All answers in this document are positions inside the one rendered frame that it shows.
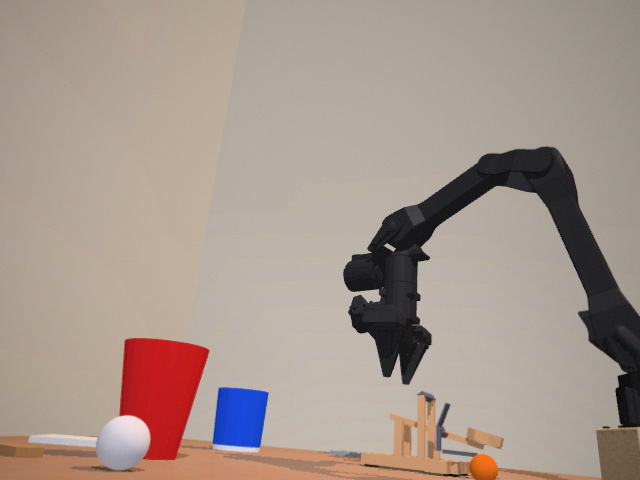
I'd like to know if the orange ball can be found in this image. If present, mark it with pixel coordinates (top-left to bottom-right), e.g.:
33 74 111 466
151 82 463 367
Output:
470 454 498 480

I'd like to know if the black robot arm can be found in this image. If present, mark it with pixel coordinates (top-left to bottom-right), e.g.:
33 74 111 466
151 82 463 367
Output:
343 147 640 428

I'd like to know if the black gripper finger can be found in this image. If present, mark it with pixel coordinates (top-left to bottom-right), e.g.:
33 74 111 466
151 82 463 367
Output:
399 343 429 384
364 326 406 377

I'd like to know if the blue mug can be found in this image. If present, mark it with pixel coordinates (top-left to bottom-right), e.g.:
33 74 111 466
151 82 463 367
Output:
212 387 269 453

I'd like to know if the red plastic cup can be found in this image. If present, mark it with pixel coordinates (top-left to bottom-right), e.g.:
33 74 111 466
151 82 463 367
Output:
119 338 209 460

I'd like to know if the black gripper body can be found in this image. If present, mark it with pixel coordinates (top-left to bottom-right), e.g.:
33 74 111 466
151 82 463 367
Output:
360 281 431 345

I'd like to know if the white ball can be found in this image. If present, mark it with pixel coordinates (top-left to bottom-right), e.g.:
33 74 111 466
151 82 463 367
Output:
96 416 150 470

